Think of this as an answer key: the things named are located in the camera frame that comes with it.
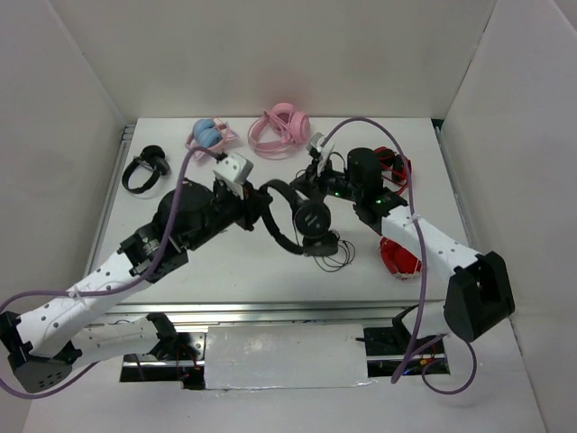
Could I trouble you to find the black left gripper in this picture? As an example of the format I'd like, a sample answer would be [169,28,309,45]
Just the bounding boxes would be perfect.
[185,180,273,251]

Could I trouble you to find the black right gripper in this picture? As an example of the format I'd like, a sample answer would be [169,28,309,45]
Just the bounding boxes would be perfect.
[289,155,362,205]

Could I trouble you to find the black Panasonic wired headphones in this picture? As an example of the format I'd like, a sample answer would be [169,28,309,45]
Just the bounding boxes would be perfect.
[259,180,356,272]

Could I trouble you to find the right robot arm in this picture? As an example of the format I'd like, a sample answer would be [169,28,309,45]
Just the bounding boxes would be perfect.
[291,148,516,354]

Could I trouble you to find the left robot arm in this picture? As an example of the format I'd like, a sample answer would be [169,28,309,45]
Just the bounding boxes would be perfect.
[1,180,272,400]

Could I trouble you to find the red black headphones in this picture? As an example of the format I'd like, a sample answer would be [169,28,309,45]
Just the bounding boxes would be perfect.
[374,147,412,195]

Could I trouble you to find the small black headphones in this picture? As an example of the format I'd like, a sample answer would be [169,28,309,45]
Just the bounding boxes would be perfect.
[121,145,171,195]

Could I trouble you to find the pink blue cat-ear headphones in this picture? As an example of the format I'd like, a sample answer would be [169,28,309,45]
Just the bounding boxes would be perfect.
[185,117,239,153]

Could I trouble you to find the folded red headphones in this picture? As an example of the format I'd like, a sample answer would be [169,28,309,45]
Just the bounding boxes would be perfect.
[380,237,423,281]

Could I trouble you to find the pink gaming headphones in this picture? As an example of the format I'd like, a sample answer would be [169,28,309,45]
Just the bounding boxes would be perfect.
[247,103,311,160]

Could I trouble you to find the white taped cover sheet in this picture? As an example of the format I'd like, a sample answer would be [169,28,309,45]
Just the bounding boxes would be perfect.
[204,324,370,390]

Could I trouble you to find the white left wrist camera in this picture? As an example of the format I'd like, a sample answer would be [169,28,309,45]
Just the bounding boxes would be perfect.
[213,152,253,185]

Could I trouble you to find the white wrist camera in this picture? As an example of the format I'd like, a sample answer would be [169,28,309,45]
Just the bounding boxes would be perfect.
[213,152,253,185]
[307,133,334,177]

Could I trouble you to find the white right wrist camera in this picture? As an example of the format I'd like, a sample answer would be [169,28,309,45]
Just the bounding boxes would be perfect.
[307,133,334,177]

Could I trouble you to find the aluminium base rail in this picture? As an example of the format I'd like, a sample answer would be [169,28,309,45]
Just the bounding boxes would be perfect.
[105,299,417,327]

